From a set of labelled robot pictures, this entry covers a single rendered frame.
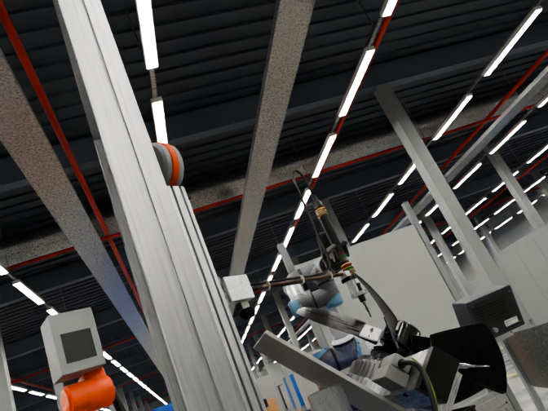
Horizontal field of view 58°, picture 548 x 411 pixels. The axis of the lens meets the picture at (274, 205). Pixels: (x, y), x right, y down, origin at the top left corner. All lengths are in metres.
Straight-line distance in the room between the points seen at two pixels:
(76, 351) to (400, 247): 3.33
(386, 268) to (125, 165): 3.60
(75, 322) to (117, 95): 5.11
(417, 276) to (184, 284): 3.70
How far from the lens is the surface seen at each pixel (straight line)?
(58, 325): 5.52
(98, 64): 0.54
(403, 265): 4.05
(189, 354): 0.40
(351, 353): 2.52
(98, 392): 5.54
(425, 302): 4.03
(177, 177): 1.41
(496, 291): 2.49
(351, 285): 1.84
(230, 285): 1.35
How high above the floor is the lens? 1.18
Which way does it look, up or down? 20 degrees up
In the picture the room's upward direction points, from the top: 24 degrees counter-clockwise
